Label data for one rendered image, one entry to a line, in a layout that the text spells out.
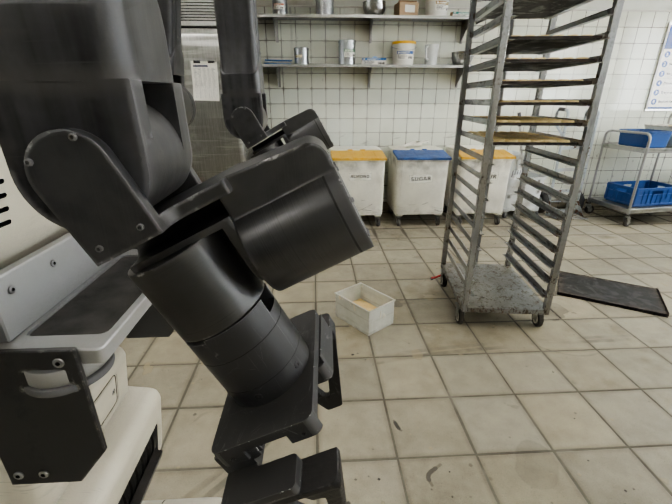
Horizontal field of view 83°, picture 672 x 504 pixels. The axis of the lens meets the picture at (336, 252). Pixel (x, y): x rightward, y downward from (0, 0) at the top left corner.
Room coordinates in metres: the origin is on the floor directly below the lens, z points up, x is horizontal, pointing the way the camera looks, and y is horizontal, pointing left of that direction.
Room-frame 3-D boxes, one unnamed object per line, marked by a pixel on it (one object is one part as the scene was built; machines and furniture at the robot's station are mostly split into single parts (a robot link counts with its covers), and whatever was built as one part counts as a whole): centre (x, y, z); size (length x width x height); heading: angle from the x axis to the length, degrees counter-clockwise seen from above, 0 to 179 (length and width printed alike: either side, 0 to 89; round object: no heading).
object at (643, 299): (2.34, -1.88, 0.02); 0.60 x 0.40 x 0.03; 60
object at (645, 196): (4.13, -3.36, 0.29); 0.56 x 0.38 x 0.20; 101
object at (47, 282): (0.40, 0.29, 0.99); 0.28 x 0.16 x 0.22; 3
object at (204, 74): (3.43, 1.08, 1.39); 0.22 x 0.03 x 0.31; 93
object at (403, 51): (4.30, -0.68, 1.67); 0.25 x 0.24 x 0.21; 93
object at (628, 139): (4.08, -3.17, 0.88); 0.40 x 0.30 x 0.16; 7
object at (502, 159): (4.14, -1.51, 0.38); 0.64 x 0.54 x 0.77; 1
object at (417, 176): (4.10, -0.86, 0.38); 0.64 x 0.54 x 0.77; 2
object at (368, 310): (2.00, -0.17, 0.08); 0.30 x 0.22 x 0.16; 40
